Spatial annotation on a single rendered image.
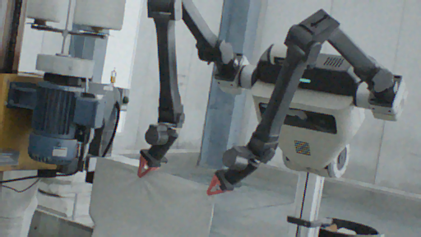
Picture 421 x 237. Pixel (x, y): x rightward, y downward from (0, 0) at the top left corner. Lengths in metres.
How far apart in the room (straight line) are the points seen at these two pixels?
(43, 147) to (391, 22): 8.68
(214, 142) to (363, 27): 2.68
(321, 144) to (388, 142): 7.87
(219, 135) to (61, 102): 9.08
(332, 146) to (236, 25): 8.67
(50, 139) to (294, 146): 0.95
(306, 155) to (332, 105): 0.28
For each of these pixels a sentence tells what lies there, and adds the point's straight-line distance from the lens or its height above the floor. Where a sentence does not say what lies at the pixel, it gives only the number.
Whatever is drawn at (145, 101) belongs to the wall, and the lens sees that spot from 10.09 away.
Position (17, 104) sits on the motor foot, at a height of 1.25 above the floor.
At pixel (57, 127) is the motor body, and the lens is 2.43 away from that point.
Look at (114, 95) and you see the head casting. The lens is 2.91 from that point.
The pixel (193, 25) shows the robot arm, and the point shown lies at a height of 1.59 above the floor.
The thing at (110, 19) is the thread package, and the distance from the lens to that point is 2.53.
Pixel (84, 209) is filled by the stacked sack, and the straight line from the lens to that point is 5.62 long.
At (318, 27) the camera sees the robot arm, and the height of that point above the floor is 1.61.
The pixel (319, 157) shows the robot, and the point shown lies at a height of 1.20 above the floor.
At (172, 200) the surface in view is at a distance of 2.61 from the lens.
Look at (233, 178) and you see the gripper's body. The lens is 2.46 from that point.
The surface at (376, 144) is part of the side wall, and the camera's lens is 10.74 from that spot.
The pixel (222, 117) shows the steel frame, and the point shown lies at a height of 0.78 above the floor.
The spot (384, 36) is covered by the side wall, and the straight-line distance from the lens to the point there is 10.79.
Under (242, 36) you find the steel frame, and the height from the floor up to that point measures 1.98.
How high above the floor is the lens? 1.45
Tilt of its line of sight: 3 degrees down
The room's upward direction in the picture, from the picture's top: 9 degrees clockwise
